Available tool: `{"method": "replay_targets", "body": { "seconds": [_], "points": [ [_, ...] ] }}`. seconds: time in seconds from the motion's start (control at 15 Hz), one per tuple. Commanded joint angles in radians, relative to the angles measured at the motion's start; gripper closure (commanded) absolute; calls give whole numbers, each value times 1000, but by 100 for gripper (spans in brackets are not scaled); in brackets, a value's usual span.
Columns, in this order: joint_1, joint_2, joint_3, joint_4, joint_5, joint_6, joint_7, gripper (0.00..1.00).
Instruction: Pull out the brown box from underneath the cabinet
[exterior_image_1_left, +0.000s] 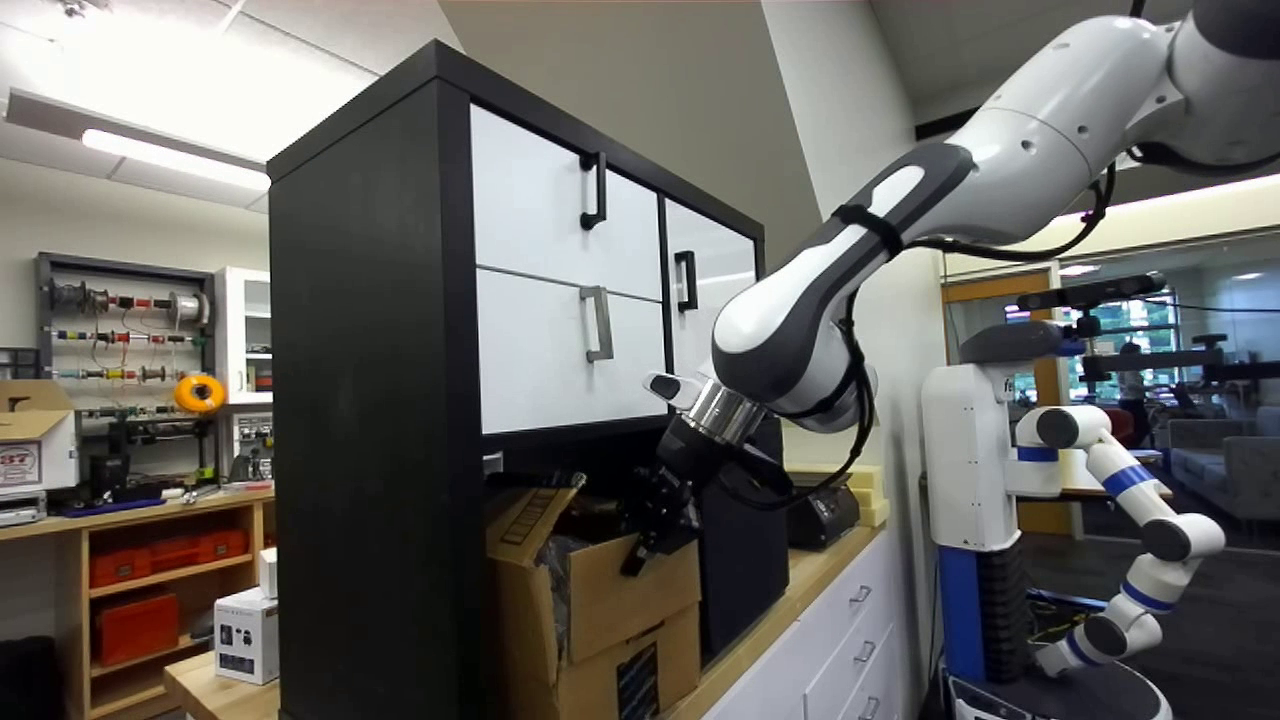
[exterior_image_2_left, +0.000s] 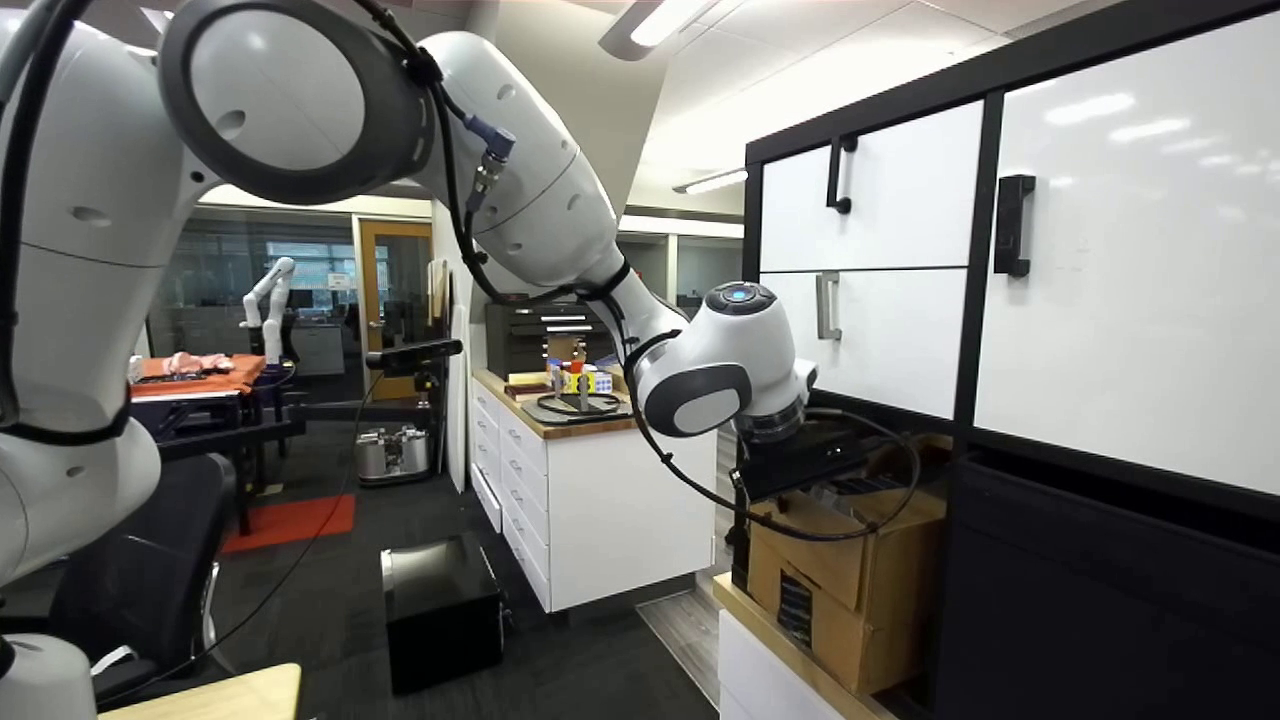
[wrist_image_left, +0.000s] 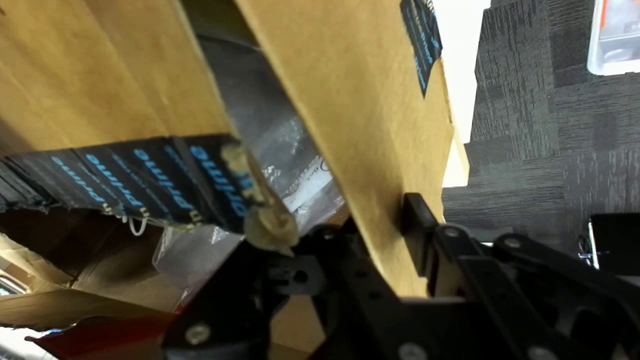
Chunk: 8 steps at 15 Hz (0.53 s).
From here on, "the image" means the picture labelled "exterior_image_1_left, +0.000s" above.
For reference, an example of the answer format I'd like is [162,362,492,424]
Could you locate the white drawer with silver handle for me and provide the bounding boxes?
[474,262,673,438]

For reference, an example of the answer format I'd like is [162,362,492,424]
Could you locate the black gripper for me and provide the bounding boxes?
[617,413,738,580]

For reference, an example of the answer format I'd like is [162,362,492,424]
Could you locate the white counter with wood top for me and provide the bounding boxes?
[658,511,926,720]

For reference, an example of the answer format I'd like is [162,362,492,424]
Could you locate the black door handle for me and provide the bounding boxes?
[673,248,699,315]

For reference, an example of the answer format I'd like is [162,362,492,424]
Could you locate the small red storage bin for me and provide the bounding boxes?
[91,591,187,667]

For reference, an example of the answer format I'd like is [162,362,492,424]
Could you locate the black fabric storage bin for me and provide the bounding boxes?
[691,455,793,658]

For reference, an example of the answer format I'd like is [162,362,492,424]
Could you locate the white printed carton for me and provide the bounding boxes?
[213,580,286,686]

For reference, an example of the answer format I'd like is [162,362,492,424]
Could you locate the black device on counter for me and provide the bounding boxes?
[783,473,865,552]

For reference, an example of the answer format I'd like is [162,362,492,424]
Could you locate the tool wall rack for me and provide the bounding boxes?
[33,250,225,516]

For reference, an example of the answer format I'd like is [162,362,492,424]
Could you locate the brown cardboard box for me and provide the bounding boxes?
[479,473,709,720]

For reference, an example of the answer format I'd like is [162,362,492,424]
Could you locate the wide orange storage bin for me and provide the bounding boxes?
[90,523,256,591]

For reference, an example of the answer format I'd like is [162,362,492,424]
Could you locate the white blue mobile robot body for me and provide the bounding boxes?
[917,315,1176,720]

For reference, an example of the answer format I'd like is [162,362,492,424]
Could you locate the white cabinet door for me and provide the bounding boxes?
[659,196,759,390]

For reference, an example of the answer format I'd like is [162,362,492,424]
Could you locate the black drawer handle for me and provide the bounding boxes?
[578,149,614,232]

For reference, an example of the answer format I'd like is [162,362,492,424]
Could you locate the white drawer with black handle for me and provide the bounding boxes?
[470,100,668,305]

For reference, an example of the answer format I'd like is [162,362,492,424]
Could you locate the wooden shelf unit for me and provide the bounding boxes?
[0,481,281,720]

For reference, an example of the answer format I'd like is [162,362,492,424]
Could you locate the white wall cabinets black handles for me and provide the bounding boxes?
[265,35,793,720]

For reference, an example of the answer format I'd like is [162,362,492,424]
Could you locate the white machine with cardboard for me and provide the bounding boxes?
[0,378,84,511]

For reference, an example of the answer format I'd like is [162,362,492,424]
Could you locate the silver drawer handle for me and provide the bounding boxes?
[578,283,617,368]

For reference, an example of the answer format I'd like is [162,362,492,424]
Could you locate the pale yellow foam block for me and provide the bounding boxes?
[854,462,892,530]

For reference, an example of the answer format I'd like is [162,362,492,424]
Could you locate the yellow tape reel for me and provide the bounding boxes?
[172,368,231,424]

